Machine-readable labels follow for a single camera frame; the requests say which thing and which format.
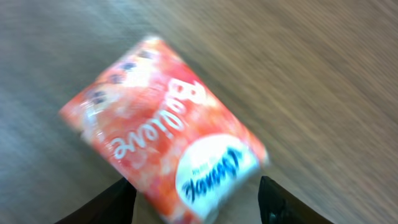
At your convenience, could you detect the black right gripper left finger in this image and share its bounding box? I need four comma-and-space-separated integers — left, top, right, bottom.
55, 178, 137, 224

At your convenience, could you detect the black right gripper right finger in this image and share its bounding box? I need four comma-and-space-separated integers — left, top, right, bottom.
257, 176, 333, 224

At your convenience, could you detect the small red white packet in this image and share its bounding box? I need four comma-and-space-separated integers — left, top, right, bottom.
60, 35, 269, 223

